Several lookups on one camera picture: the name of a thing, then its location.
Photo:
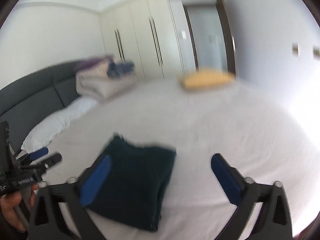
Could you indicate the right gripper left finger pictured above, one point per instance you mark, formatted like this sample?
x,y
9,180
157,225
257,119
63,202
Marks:
x,y
46,219

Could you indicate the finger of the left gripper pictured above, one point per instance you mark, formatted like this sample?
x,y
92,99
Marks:
x,y
34,155
45,164

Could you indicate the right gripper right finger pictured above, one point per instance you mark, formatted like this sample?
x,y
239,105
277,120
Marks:
x,y
274,219

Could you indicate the dark green knit sweater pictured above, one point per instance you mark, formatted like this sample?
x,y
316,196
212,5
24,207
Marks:
x,y
127,183

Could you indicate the white pillow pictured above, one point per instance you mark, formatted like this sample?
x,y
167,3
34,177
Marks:
x,y
51,126

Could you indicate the dark grey headboard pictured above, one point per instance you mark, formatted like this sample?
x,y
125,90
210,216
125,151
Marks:
x,y
28,100

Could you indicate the white bed sheet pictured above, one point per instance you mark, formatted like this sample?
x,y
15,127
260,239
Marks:
x,y
252,132

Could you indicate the folded beige duvet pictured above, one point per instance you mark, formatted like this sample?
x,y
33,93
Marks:
x,y
95,82

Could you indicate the purple pillow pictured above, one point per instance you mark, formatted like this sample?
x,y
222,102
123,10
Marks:
x,y
89,63

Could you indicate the blue grey cloth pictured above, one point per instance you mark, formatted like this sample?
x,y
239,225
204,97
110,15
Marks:
x,y
117,70

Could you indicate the cream wardrobe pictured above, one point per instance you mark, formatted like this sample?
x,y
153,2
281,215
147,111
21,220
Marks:
x,y
147,32

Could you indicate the yellow pillow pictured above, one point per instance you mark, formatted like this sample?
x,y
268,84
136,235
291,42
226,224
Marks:
x,y
206,79

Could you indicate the wall switch plate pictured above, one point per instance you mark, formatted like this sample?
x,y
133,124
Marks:
x,y
295,49

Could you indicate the wall socket plate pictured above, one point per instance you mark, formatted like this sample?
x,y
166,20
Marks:
x,y
316,52

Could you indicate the brown door frame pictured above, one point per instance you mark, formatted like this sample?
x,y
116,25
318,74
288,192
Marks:
x,y
211,35

